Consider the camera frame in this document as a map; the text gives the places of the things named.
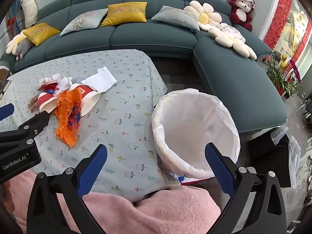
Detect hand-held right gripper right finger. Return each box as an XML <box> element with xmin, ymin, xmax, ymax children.
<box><xmin>204</xmin><ymin>143</ymin><xmax>288</xmax><ymax>234</ymax></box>

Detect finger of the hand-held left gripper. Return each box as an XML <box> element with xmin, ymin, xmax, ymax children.
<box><xmin>0</xmin><ymin>103</ymin><xmax>14</xmax><ymax>122</ymax></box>
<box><xmin>0</xmin><ymin>110</ymin><xmax>51</xmax><ymax>150</ymax></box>

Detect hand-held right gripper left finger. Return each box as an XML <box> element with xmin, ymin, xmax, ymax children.
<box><xmin>26</xmin><ymin>144</ymin><xmax>108</xmax><ymax>234</ymax></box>

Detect brown snack wrapper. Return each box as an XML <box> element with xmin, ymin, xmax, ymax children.
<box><xmin>27</xmin><ymin>95</ymin><xmax>39</xmax><ymax>113</ymax></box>

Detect small red white paper cup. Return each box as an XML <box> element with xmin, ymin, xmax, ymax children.
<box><xmin>38</xmin><ymin>91</ymin><xmax>59</xmax><ymax>113</ymax></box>

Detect orange plastic bag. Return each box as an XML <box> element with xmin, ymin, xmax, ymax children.
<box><xmin>53</xmin><ymin>89</ymin><xmax>84</xmax><ymax>148</ymax></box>

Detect white lined waste bin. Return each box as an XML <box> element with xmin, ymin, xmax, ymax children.
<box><xmin>151</xmin><ymin>88</ymin><xmax>242</xmax><ymax>184</ymax></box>

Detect large red white paper cup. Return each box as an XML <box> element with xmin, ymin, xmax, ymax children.
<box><xmin>69</xmin><ymin>83</ymin><xmax>101</xmax><ymax>116</ymax></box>

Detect white paper napkin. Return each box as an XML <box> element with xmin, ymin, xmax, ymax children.
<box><xmin>81</xmin><ymin>66</ymin><xmax>117</xmax><ymax>93</ymax></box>

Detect wooden chair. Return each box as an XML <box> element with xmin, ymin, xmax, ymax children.
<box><xmin>0</xmin><ymin>66</ymin><xmax>11</xmax><ymax>95</ymax></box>

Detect red envelope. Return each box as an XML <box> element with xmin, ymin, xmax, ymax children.
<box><xmin>42</xmin><ymin>83</ymin><xmax>59</xmax><ymax>94</ymax></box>

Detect black bag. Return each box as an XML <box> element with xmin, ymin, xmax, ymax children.
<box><xmin>249</xmin><ymin>127</ymin><xmax>293</xmax><ymax>188</ymax></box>

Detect grey plush toy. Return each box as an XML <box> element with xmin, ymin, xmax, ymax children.
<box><xmin>5</xmin><ymin>33</ymin><xmax>33</xmax><ymax>61</ymax></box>

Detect bubble wrap sheet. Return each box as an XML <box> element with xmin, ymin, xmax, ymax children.
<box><xmin>271</xmin><ymin>124</ymin><xmax>289</xmax><ymax>145</ymax></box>
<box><xmin>289</xmin><ymin>135</ymin><xmax>305</xmax><ymax>188</ymax></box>

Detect pink fleece clothing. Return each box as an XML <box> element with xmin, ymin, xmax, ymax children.
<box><xmin>0</xmin><ymin>169</ymin><xmax>221</xmax><ymax>234</ymax></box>

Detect floral tablecloth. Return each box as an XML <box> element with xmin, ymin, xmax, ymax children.
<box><xmin>0</xmin><ymin>49</ymin><xmax>182</xmax><ymax>203</ymax></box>

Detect small yellow cushion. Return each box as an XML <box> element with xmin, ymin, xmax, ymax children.
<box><xmin>22</xmin><ymin>22</ymin><xmax>61</xmax><ymax>46</ymax></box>

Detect white plush alpaca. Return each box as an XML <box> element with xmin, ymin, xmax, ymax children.
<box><xmin>19</xmin><ymin>0</ymin><xmax>38</xmax><ymax>28</ymax></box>

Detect dark dining chairs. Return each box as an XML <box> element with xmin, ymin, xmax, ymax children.
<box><xmin>299</xmin><ymin>94</ymin><xmax>312</xmax><ymax>129</ymax></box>

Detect potted orchid plants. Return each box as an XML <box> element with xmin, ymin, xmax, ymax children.
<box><xmin>262</xmin><ymin>50</ymin><xmax>303</xmax><ymax>98</ymax></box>

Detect grey-blue embroidered cushion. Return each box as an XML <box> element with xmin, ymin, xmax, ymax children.
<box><xmin>60</xmin><ymin>8</ymin><xmax>109</xmax><ymax>36</ymax></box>
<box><xmin>151</xmin><ymin>5</ymin><xmax>201</xmax><ymax>32</ymax></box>

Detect cream flower cushion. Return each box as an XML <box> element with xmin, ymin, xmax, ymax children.
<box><xmin>208</xmin><ymin>27</ymin><xmax>257</xmax><ymax>60</ymax></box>

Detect folded pale blanket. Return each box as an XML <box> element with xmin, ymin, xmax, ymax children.
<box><xmin>216</xmin><ymin>22</ymin><xmax>246</xmax><ymax>43</ymax></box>

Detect large yellow cushion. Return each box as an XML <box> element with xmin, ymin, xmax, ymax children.
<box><xmin>100</xmin><ymin>2</ymin><xmax>148</xmax><ymax>27</ymax></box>

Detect teal sofa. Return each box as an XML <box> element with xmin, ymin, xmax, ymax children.
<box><xmin>0</xmin><ymin>0</ymin><xmax>288</xmax><ymax>134</ymax></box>

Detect flower cushion with yellow centre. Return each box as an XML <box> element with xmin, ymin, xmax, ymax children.
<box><xmin>183</xmin><ymin>0</ymin><xmax>223</xmax><ymax>32</ymax></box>

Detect red teddy bear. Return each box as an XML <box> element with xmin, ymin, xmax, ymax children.
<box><xmin>229</xmin><ymin>0</ymin><xmax>256</xmax><ymax>32</ymax></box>

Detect red wall panel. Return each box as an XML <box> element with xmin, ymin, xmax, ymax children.
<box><xmin>262</xmin><ymin>0</ymin><xmax>312</xmax><ymax>66</ymax></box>

